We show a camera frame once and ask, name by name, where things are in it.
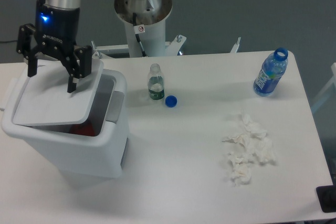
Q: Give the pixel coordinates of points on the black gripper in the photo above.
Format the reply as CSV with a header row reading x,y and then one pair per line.
x,y
56,24

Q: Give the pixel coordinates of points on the white trash can lid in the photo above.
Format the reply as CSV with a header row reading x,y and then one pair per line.
x,y
43,99

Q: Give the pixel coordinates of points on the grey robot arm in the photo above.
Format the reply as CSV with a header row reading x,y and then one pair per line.
x,y
55,30

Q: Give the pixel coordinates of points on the red item inside can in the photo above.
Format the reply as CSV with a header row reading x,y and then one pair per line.
x,y
85,129

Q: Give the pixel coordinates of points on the white trash can body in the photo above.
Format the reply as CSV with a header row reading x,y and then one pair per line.
x,y
100,155

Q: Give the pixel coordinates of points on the blue bottle cap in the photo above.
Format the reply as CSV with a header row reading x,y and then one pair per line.
x,y
171,101

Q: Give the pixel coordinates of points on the clear green-label bottle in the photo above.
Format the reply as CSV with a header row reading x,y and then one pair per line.
x,y
156,82

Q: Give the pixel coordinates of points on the crumpled white tissue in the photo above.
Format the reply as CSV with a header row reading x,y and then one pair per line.
x,y
255,147

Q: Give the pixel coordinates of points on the blue plastic drink bottle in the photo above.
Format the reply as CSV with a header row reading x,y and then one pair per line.
x,y
272,69

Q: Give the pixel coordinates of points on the black device at edge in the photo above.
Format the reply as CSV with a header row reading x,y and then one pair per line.
x,y
326,197

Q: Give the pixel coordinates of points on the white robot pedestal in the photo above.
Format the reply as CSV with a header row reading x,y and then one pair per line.
x,y
145,29

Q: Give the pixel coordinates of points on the white table bracket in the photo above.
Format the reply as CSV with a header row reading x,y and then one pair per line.
x,y
235,47

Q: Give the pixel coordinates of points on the white frame at right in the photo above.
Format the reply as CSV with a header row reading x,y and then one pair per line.
x,y
327,91

